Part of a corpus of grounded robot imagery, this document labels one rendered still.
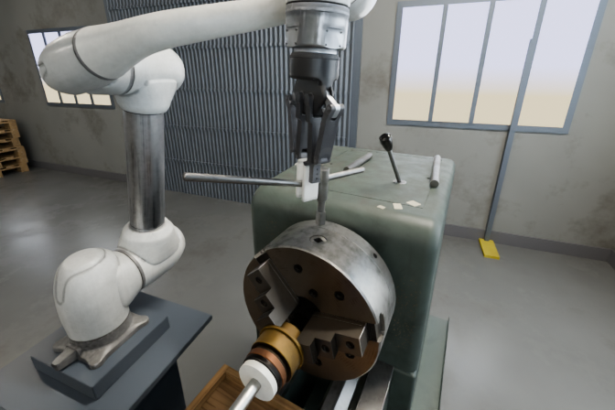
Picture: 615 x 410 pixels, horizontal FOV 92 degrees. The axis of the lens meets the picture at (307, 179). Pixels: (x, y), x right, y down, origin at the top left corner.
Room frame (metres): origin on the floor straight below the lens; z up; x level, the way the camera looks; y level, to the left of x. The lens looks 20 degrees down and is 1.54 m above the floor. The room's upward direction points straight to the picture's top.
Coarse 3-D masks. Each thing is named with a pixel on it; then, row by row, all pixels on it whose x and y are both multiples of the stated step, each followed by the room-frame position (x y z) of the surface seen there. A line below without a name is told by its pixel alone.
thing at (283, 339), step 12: (288, 324) 0.42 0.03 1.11; (264, 336) 0.39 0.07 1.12; (276, 336) 0.38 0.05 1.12; (288, 336) 0.38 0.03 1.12; (252, 348) 0.39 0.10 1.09; (264, 348) 0.37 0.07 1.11; (276, 348) 0.36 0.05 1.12; (288, 348) 0.37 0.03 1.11; (300, 348) 0.38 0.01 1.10; (264, 360) 0.34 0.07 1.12; (276, 360) 0.35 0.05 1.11; (288, 360) 0.35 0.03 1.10; (300, 360) 0.37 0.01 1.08; (276, 372) 0.33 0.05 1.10; (288, 372) 0.35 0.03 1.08
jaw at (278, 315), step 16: (256, 272) 0.47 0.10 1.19; (272, 272) 0.48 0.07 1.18; (256, 288) 0.47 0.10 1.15; (272, 288) 0.46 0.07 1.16; (288, 288) 0.48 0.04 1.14; (256, 304) 0.45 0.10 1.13; (272, 304) 0.43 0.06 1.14; (288, 304) 0.45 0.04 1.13; (256, 320) 0.42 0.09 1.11; (272, 320) 0.41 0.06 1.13
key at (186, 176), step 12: (360, 168) 0.55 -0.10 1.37; (192, 180) 0.37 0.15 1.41; (204, 180) 0.38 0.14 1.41; (216, 180) 0.39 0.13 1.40; (228, 180) 0.40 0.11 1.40; (240, 180) 0.41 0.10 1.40; (252, 180) 0.42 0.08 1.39; (264, 180) 0.43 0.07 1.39; (276, 180) 0.44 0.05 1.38; (288, 180) 0.46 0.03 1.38; (300, 180) 0.47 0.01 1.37
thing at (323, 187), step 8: (320, 168) 0.49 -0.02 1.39; (328, 168) 0.50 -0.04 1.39; (320, 176) 0.49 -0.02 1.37; (328, 176) 0.49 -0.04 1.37; (320, 184) 0.49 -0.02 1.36; (328, 184) 0.50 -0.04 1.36; (320, 192) 0.49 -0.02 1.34; (320, 200) 0.49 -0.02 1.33; (320, 208) 0.50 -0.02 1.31; (320, 216) 0.49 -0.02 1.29; (320, 224) 0.50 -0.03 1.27
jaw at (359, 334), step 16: (320, 320) 0.43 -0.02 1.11; (336, 320) 0.42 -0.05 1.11; (352, 320) 0.42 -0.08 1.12; (304, 336) 0.40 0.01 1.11; (320, 336) 0.39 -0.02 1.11; (336, 336) 0.39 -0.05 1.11; (352, 336) 0.38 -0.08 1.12; (368, 336) 0.40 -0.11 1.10; (304, 352) 0.38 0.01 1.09; (320, 352) 0.38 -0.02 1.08; (336, 352) 0.38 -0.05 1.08; (352, 352) 0.38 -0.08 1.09
